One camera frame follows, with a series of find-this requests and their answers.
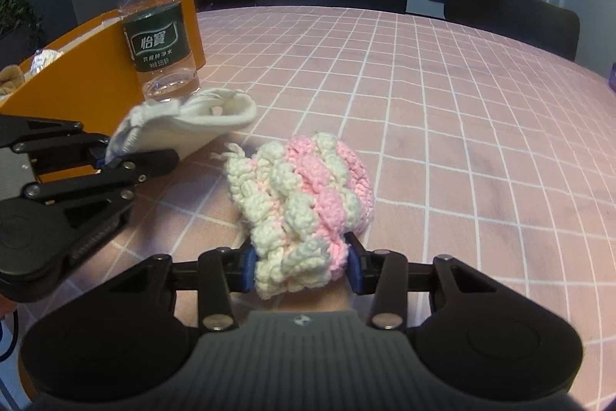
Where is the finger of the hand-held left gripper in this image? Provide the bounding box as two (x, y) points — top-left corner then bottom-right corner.
(0, 114), (110, 174)
(22, 148), (180, 230)

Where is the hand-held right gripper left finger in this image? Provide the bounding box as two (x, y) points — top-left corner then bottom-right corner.
(139, 246), (259, 331)

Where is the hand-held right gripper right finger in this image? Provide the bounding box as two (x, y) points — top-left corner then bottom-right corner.
(344, 230), (475, 331)

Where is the orange cardboard box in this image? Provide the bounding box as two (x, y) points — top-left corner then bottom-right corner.
(0, 0), (207, 181)

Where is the pink white crocheted scrubber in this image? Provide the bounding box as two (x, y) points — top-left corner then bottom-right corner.
(211, 131), (377, 301)

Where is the tan plush towel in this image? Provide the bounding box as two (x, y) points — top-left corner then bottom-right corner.
(0, 64), (26, 97)

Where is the green potted plant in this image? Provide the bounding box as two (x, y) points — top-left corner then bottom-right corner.
(0, 0), (47, 56)

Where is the pink checked tablecloth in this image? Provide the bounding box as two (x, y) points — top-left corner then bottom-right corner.
(0, 5), (616, 411)

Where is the clear plastic water bottle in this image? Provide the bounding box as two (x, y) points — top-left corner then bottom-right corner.
(114, 0), (201, 102)

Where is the black cable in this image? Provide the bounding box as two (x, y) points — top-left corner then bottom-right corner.
(0, 309), (24, 362)

